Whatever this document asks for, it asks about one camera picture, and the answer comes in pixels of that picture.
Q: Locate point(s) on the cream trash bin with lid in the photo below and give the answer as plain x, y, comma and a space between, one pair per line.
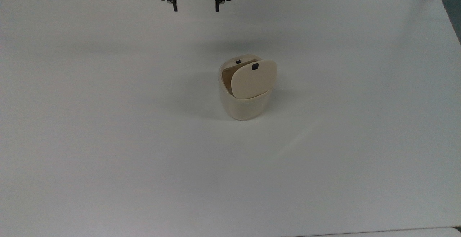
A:
245, 107

